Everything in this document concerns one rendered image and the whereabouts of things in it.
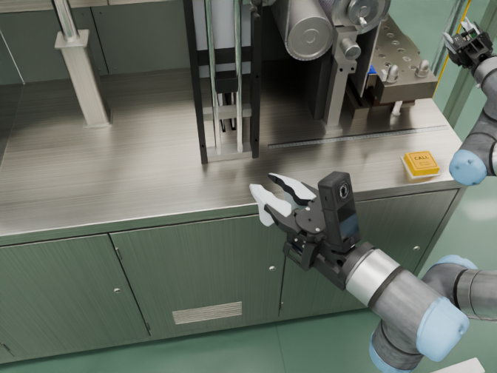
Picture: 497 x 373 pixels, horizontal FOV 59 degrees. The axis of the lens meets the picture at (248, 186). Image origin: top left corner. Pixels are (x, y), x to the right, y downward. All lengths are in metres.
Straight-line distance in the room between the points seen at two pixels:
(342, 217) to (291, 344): 1.33
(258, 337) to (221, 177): 0.91
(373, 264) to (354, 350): 1.33
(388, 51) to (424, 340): 1.02
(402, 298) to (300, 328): 1.34
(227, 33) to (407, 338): 0.71
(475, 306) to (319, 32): 0.76
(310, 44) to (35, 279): 1.00
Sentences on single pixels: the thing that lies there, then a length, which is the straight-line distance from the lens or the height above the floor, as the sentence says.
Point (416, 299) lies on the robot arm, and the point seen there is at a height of 1.25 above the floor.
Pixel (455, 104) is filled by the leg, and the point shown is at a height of 0.47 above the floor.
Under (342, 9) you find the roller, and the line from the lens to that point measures 1.18.
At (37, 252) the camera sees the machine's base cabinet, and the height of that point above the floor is 0.77.
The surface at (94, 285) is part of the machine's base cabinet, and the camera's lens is 1.46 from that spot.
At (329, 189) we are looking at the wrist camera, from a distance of 0.61.
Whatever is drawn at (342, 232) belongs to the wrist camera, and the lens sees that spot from 0.64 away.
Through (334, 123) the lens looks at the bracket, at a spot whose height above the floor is 0.92.
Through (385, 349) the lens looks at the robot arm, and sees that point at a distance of 0.71.
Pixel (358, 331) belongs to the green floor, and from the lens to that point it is 1.98.
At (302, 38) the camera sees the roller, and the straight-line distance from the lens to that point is 1.19.
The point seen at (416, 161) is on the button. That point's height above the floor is 0.92.
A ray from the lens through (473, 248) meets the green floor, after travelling 2.38.
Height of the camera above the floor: 1.78
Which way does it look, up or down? 49 degrees down
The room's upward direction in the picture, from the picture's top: straight up
